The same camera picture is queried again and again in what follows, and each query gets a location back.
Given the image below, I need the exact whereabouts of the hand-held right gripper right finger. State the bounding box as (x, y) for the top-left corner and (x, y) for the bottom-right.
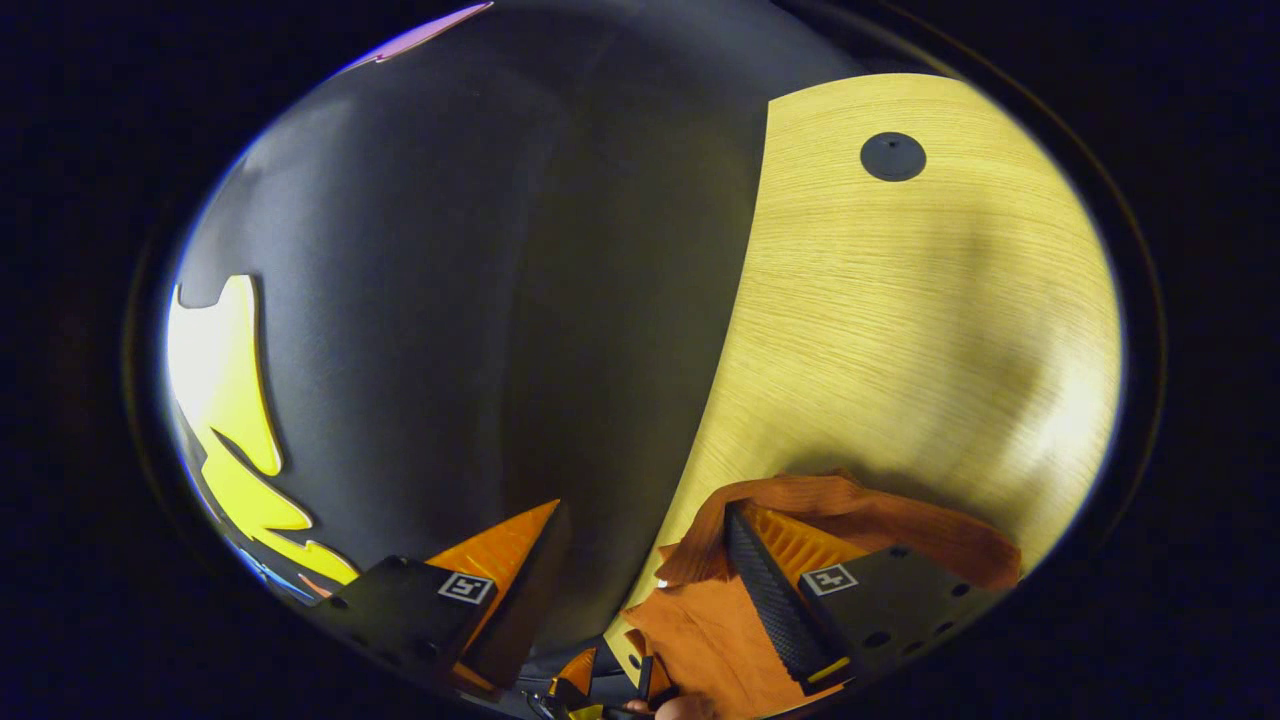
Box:
(724, 503), (1001, 696)

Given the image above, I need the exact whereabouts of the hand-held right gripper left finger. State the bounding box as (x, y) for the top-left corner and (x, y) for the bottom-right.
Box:
(305, 498), (571, 696)

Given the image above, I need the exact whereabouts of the orange jacket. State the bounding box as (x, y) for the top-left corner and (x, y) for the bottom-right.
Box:
(620, 472), (1023, 719)

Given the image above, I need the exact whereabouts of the black table grommet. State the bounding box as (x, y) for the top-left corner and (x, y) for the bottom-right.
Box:
(860, 132), (927, 183)

